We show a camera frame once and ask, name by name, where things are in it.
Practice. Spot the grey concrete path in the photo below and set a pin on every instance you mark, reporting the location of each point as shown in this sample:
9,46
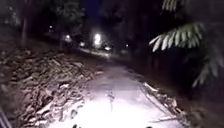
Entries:
116,96

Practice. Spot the dark verge with plants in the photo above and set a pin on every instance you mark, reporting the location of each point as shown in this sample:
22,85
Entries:
173,96

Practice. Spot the leaf-strewn ground slope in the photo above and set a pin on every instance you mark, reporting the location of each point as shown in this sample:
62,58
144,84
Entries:
43,83

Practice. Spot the palm frond bush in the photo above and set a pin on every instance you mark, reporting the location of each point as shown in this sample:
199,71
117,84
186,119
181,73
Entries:
186,36

